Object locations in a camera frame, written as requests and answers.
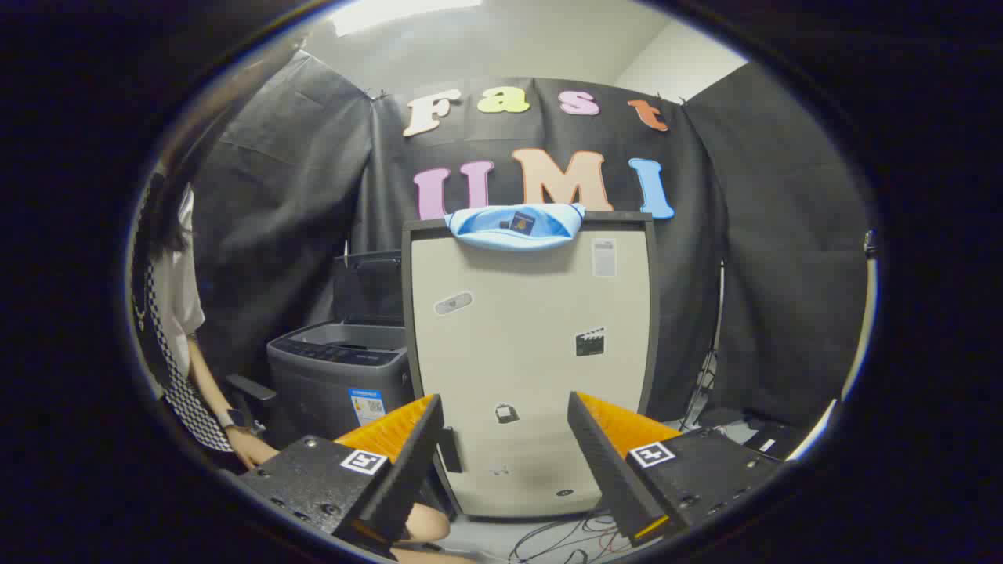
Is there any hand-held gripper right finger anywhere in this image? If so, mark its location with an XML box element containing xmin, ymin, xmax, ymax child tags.
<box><xmin>567</xmin><ymin>390</ymin><xmax>783</xmax><ymax>549</ymax></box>

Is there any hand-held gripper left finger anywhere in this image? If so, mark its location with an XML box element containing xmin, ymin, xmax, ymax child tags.
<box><xmin>234</xmin><ymin>394</ymin><xmax>446</xmax><ymax>561</ymax></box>

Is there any grey washing machine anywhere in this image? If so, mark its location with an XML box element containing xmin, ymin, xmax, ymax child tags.
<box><xmin>266</xmin><ymin>320</ymin><xmax>416</xmax><ymax>453</ymax></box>

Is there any dark washing machine lid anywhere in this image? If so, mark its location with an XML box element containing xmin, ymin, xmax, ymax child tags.
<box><xmin>332</xmin><ymin>250</ymin><xmax>405</xmax><ymax>327</ymax></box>

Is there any light blue shirt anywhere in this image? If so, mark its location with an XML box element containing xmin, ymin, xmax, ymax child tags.
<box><xmin>444</xmin><ymin>204</ymin><xmax>586</xmax><ymax>252</ymax></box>

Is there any black box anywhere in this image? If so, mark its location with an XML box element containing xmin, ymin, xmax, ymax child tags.
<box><xmin>700</xmin><ymin>407</ymin><xmax>809</xmax><ymax>461</ymax></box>

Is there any black chair armrest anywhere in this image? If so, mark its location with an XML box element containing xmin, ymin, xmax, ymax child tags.
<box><xmin>226</xmin><ymin>374</ymin><xmax>277</xmax><ymax>405</ymax></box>

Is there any black backdrop cloth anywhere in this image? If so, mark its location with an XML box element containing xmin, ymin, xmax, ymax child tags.
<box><xmin>192</xmin><ymin>51</ymin><xmax>874</xmax><ymax>430</ymax></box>

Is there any tangle of floor cables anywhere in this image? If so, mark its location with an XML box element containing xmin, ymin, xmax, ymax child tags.
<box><xmin>508</xmin><ymin>511</ymin><xmax>637</xmax><ymax>564</ymax></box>

